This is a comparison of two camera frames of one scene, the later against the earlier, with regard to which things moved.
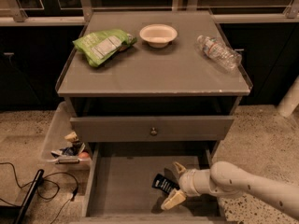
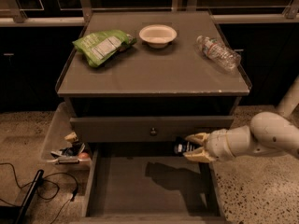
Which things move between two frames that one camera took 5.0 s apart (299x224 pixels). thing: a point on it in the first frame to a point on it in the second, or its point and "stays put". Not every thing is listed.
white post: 291,100 stays put
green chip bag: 99,45 stays put
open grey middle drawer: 120,175 stays put
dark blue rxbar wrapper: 164,184 to 181,146
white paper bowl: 158,35 stays put
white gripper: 188,181 to 217,144
